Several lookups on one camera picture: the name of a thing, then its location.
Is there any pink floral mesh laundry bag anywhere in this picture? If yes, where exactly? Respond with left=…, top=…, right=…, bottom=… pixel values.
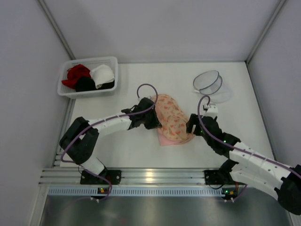
left=151, top=94, right=189, bottom=140

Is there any pink bra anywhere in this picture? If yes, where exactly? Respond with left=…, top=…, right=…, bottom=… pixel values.
left=158, top=133, right=194, bottom=146

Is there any white blue-rimmed mesh laundry bag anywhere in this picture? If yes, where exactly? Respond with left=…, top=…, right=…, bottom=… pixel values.
left=192, top=70, right=232, bottom=104

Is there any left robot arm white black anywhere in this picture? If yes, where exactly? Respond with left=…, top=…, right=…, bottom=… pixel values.
left=59, top=97, right=161, bottom=177

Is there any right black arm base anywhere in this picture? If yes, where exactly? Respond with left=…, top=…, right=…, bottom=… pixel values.
left=204, top=169, right=235, bottom=186

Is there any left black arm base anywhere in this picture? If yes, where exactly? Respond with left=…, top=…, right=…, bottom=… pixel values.
left=80, top=169, right=122, bottom=185

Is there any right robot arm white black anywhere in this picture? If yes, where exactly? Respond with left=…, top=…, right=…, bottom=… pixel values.
left=186, top=114, right=301, bottom=215

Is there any white bra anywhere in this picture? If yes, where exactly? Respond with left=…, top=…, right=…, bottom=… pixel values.
left=90, top=65, right=115, bottom=89

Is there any black garment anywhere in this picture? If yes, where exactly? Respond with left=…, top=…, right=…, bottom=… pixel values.
left=74, top=77, right=115, bottom=92

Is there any white plastic basket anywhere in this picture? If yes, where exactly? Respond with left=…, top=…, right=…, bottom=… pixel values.
left=57, top=56, right=119, bottom=99

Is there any red garment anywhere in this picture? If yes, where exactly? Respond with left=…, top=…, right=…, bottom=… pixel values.
left=62, top=64, right=91, bottom=89

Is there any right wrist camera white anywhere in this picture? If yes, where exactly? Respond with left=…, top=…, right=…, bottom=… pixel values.
left=203, top=104, right=218, bottom=118

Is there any aluminium mounting rail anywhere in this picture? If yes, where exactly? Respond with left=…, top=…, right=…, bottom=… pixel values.
left=39, top=167, right=236, bottom=186

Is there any white slotted cable duct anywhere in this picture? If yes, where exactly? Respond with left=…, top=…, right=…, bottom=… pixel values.
left=48, top=186, right=225, bottom=197

